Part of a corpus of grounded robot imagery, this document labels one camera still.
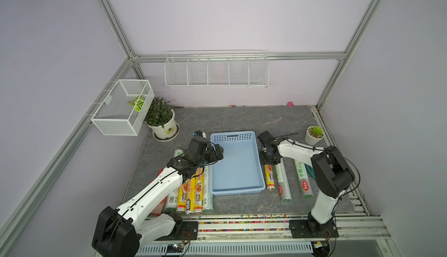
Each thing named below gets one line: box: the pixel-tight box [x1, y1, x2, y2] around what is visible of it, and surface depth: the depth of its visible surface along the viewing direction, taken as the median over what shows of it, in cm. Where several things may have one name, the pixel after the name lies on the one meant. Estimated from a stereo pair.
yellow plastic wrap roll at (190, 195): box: [185, 176, 197, 214], surface depth 82 cm
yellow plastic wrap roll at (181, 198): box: [176, 182, 187, 213], surface depth 81 cm
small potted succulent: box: [304, 125, 325, 146], surface depth 98 cm
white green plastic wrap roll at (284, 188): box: [274, 156, 293, 203], surface depth 85 cm
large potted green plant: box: [143, 97, 181, 142], surface depth 96 cm
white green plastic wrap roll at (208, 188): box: [203, 164, 214, 212], surface depth 81 cm
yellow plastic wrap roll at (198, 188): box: [193, 166, 205, 214], surface depth 82 cm
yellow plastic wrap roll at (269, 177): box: [264, 164, 276, 191], surface depth 87 cm
